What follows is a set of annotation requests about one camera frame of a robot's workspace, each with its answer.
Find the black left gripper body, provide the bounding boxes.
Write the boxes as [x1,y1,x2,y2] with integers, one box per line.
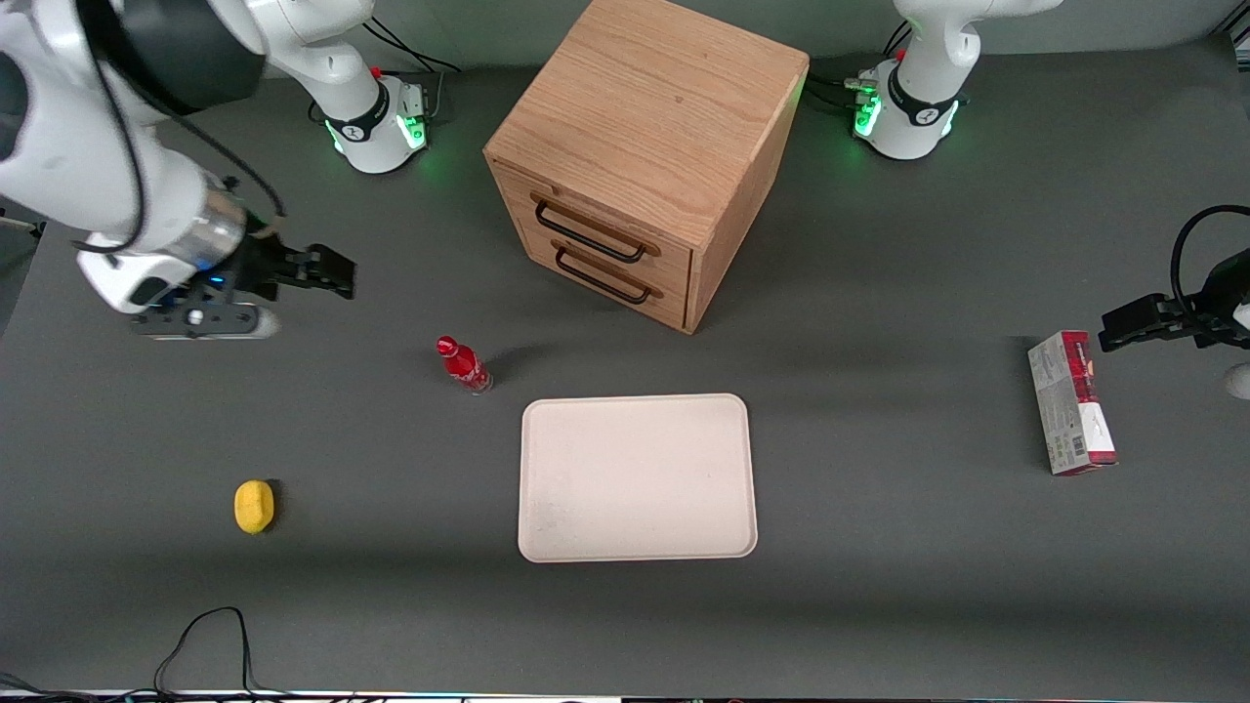
[1167,249,1250,349]

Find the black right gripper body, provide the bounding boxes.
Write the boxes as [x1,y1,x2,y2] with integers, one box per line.
[228,232,315,305]

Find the red coke bottle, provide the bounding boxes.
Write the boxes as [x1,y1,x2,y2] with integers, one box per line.
[436,335,494,395]

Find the beige plastic tray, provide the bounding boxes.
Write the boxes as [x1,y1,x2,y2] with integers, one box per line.
[517,393,760,564]

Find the grey red carton box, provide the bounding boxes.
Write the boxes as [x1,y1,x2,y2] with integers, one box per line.
[1027,330,1119,477]

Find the wooden drawer front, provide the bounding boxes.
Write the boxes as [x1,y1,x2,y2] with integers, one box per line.
[496,164,694,284]
[516,220,692,330]

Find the yellow lemon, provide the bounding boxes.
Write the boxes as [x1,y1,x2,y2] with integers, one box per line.
[233,479,276,535]

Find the wooden drawer cabinet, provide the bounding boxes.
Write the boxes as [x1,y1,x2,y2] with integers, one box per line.
[483,0,812,336]

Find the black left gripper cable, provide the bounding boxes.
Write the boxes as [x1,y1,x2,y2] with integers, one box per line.
[1170,205,1250,315]

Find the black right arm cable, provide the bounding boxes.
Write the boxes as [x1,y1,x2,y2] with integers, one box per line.
[73,0,289,257]

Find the black right base cables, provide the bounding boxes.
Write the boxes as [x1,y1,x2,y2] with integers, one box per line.
[361,18,462,75]

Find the black base cables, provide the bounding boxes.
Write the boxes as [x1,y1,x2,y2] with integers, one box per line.
[806,20,914,114]
[361,18,462,75]

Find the black drawer handle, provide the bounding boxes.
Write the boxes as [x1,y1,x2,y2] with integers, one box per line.
[532,192,662,265]
[553,241,665,306]

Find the black looped table cable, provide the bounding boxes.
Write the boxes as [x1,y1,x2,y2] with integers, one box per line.
[151,607,294,703]

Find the black left base cables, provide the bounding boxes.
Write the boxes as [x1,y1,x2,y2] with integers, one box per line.
[806,20,914,114]

